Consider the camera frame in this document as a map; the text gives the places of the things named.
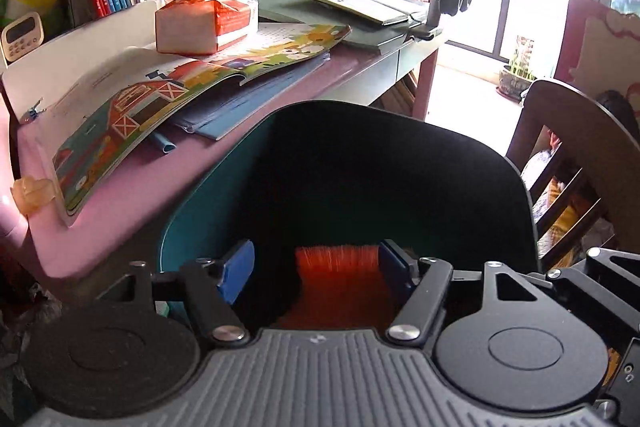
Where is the orange plastic wrapper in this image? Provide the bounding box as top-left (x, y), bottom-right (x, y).
top-left (272, 244), bottom-right (401, 333)

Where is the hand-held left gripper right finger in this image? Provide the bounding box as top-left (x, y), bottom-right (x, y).
top-left (378, 238), bottom-right (568, 343)

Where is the orange corner guard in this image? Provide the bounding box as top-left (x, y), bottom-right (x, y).
top-left (11, 177), bottom-right (58, 215)

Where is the blue tube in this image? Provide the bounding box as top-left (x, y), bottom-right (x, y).
top-left (150, 131), bottom-right (177, 156)

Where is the orange tissue box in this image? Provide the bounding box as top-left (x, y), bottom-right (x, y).
top-left (155, 0), bottom-right (260, 56)

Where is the yellow patterned cloth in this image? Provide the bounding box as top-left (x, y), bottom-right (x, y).
top-left (532, 147), bottom-right (601, 258)

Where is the teal bin with deer print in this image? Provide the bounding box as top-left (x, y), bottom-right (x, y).
top-left (157, 101), bottom-right (543, 323)

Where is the pink desk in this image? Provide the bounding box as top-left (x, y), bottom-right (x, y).
top-left (0, 0), bottom-right (446, 280)

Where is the dark wooden chair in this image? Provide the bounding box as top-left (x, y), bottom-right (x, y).
top-left (505, 79), bottom-right (640, 273)

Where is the colourful farm picture book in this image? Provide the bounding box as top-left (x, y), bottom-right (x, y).
top-left (0, 23), bottom-right (353, 228)

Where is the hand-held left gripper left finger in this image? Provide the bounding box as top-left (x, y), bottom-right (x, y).
top-left (97, 239), bottom-right (256, 348)

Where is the blue folder stack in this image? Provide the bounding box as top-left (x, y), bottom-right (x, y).
top-left (170, 52), bottom-right (333, 142)

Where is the open white book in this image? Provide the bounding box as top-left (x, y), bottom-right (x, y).
top-left (301, 0), bottom-right (431, 26)

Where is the white digital timer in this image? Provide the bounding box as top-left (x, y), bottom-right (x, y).
top-left (0, 12), bottom-right (41, 62)

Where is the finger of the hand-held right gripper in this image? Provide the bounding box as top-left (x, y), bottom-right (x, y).
top-left (530, 247), bottom-right (640, 323)

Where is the potted green plant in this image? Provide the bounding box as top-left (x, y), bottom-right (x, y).
top-left (497, 36), bottom-right (538, 102)

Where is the pink cartoon headboard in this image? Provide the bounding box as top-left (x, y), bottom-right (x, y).
top-left (552, 0), bottom-right (640, 118)

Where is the grey green desk mat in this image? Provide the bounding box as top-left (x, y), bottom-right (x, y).
top-left (255, 0), bottom-right (443, 52)

